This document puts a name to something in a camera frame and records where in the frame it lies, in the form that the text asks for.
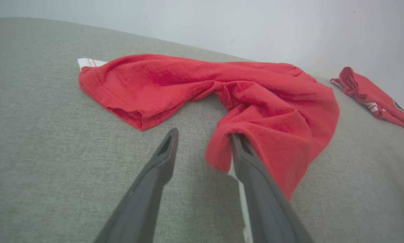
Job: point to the red jersey with black number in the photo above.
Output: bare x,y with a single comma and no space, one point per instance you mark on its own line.
367,89

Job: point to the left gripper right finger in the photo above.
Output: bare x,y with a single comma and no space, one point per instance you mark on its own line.
262,209

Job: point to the red shorts with white stripes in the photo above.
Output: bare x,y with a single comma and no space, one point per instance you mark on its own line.
273,118

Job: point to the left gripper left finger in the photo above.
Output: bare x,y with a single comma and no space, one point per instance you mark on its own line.
141,209

